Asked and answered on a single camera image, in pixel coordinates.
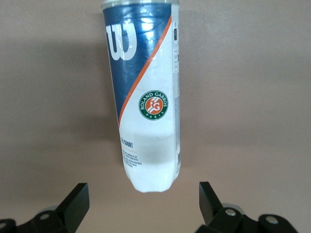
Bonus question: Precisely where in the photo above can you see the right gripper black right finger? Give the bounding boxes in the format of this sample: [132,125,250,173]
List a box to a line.
[195,181,299,233]

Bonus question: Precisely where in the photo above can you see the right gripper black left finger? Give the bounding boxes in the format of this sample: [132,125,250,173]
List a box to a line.
[0,183,90,233]

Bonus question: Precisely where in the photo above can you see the blue white tennis ball can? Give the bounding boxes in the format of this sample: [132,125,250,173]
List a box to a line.
[101,0,182,194]

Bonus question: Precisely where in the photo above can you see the brown table cloth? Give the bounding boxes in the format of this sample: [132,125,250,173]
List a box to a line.
[0,0,311,233]

